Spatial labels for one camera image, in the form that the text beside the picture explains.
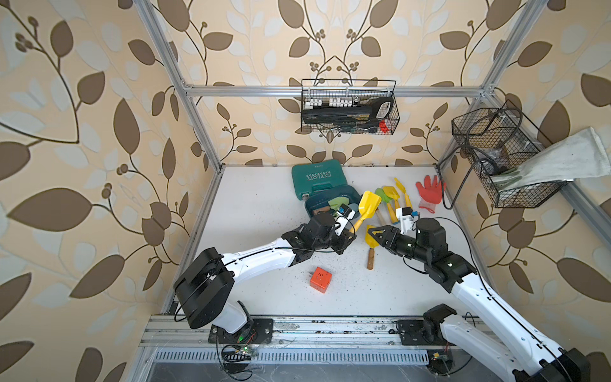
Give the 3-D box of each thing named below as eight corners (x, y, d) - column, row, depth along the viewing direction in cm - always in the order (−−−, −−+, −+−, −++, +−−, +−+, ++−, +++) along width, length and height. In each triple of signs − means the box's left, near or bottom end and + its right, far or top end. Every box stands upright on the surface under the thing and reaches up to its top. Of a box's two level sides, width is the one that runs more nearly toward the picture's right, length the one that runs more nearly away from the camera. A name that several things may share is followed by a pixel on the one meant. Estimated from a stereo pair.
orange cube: (309, 286, 86) (309, 281, 81) (316, 272, 89) (316, 266, 84) (324, 294, 84) (325, 289, 79) (331, 279, 87) (332, 274, 83)
